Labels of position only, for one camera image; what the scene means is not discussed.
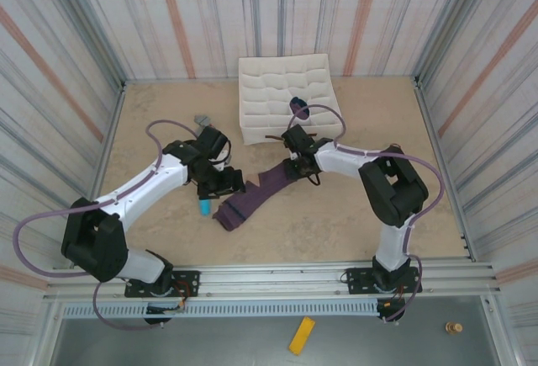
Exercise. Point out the purple sock peach toe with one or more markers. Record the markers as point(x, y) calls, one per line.
point(248, 202)

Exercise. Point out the purple sock orange cuff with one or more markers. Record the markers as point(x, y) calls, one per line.
point(302, 114)

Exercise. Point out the white fabric divider box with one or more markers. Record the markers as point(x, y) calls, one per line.
point(269, 88)

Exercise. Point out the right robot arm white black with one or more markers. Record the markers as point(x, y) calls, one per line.
point(395, 189)

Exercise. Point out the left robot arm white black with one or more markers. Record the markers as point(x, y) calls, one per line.
point(94, 244)

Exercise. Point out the blue cylinder tube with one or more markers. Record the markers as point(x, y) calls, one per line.
point(205, 208)

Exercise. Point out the yellow plastic strip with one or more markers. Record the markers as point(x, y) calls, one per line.
point(302, 335)

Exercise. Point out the small brass fitting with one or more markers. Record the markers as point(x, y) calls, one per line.
point(452, 328)

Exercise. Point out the grey metal suction mount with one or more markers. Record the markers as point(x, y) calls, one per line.
point(202, 120)

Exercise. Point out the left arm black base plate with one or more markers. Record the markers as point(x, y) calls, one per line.
point(189, 282)

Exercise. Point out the aluminium table edge rail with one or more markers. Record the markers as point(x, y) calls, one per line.
point(112, 130)
point(426, 109)

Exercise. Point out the aluminium mounting rail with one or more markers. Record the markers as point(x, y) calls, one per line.
point(273, 282)

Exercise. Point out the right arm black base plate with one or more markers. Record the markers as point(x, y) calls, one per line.
point(357, 279)

